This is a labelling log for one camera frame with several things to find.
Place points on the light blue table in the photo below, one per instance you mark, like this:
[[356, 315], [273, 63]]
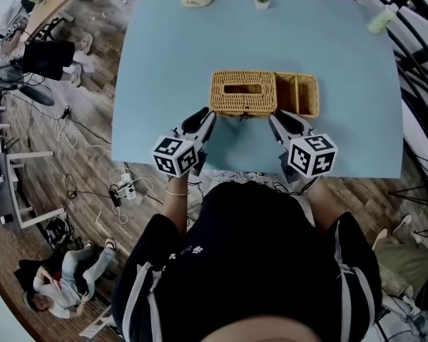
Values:
[[185, 48]]

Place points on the person's left forearm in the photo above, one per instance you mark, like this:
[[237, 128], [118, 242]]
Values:
[[174, 208]]

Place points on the black power adapter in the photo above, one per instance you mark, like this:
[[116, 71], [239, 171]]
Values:
[[114, 196]]

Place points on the pale plastic bottle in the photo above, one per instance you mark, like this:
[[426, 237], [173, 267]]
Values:
[[379, 21]]

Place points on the wooden table white legs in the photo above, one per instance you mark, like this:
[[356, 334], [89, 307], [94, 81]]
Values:
[[57, 2]]

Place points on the black metal railing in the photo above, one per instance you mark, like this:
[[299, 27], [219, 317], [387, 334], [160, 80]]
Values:
[[421, 4]]

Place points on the person's face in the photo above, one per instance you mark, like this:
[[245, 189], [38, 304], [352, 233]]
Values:
[[271, 333]]

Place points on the white frame table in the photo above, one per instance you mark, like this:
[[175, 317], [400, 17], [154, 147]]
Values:
[[16, 198]]

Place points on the person's right forearm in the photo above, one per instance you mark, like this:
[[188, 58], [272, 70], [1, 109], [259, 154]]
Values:
[[324, 205]]

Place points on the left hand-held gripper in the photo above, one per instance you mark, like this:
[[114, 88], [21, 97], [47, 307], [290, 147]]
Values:
[[174, 155]]

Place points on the woven wicker tissue box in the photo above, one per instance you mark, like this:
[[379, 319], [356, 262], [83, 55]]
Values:
[[235, 100]]

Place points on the person's black shirt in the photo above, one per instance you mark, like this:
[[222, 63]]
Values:
[[253, 262]]

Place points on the white power strip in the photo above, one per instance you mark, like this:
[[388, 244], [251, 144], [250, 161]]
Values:
[[128, 191]]

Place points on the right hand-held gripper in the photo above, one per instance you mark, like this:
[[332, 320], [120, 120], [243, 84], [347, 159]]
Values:
[[312, 155]]

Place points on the dark grey round seat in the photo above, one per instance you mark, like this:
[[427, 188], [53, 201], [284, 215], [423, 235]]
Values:
[[37, 94]]

